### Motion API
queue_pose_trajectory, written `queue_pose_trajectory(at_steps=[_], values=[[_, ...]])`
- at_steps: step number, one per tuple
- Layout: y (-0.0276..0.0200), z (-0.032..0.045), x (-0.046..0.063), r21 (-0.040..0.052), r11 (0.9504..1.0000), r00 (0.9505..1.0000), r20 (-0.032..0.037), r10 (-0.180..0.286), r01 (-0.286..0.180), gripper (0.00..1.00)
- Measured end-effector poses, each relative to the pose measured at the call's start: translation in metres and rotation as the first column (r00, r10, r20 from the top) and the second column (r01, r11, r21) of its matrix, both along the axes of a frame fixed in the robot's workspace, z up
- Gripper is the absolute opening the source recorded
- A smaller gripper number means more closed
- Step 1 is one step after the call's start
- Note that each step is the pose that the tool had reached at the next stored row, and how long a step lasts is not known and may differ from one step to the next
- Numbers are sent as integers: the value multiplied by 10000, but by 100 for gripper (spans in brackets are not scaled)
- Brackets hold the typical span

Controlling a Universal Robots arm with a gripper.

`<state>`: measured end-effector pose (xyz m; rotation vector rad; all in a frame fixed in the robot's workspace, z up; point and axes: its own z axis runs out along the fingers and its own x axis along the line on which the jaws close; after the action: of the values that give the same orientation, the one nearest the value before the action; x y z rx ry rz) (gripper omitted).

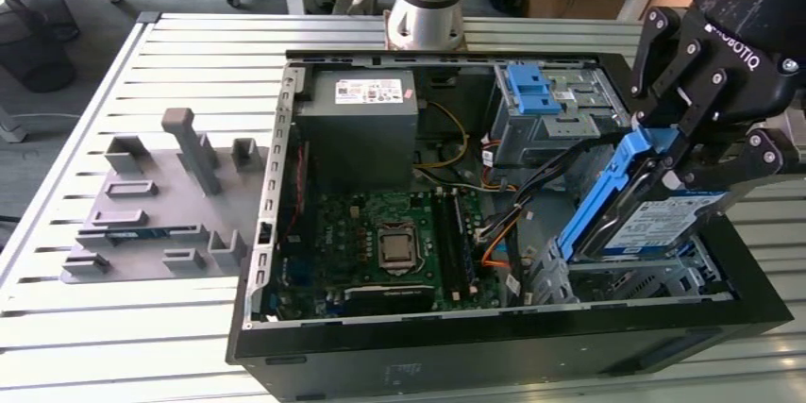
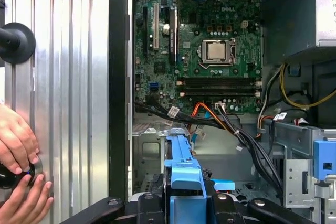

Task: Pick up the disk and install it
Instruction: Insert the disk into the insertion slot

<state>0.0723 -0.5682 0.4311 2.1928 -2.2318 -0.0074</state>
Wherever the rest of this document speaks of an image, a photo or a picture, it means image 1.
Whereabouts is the black CPU socket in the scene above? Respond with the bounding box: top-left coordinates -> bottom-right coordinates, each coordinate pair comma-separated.
374,221 -> 422,277

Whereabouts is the white floor cable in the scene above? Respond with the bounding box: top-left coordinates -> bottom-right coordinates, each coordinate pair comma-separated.
0,112 -> 87,122

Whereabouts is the hard disk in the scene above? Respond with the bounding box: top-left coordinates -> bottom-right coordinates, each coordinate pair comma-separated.
556,126 -> 731,265

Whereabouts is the grey metal foot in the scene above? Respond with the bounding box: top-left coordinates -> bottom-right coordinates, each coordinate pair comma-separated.
0,105 -> 31,143

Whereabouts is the grey metal drive cage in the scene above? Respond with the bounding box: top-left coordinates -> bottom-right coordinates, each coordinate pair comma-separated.
488,62 -> 635,171

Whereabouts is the orange wire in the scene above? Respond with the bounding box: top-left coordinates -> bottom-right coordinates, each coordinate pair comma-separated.
482,226 -> 512,277

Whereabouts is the green motherboard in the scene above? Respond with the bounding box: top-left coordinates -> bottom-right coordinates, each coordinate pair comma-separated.
273,188 -> 508,320

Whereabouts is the silver CPU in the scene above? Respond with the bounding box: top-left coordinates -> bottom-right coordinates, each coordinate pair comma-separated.
380,233 -> 415,266

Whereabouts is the black RAM slot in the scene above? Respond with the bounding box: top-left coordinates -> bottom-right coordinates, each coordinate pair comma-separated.
443,190 -> 463,299
436,190 -> 456,299
452,191 -> 472,299

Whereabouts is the black wire bundle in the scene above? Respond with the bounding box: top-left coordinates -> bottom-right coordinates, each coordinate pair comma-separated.
482,131 -> 624,258

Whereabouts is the blue RAM stick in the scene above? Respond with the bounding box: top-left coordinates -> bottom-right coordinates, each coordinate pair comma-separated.
104,230 -> 169,241

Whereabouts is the grey metal disk bay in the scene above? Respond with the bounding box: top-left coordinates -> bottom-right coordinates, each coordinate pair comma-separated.
531,232 -> 723,306

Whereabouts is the black mesh waste bin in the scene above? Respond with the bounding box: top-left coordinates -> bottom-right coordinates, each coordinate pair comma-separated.
0,0 -> 81,93

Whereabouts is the grey plastic parts rack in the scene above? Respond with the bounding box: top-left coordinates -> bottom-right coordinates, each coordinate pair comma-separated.
57,108 -> 272,285

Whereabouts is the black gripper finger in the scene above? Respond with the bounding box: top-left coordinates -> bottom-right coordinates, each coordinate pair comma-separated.
628,7 -> 736,141
666,126 -> 803,197

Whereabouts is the blue plastic drive latch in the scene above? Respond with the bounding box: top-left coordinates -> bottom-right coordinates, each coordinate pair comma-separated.
503,62 -> 564,116

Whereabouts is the yellow power wire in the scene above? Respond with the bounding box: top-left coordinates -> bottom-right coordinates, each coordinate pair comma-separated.
418,100 -> 472,171

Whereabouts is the grey power supply unit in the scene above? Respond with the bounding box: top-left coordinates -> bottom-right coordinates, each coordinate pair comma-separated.
293,69 -> 422,193

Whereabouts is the black open PC case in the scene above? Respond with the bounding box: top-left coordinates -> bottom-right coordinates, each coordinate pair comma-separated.
224,48 -> 794,403

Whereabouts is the black graphics card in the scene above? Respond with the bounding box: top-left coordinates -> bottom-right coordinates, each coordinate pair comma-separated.
339,282 -> 436,317

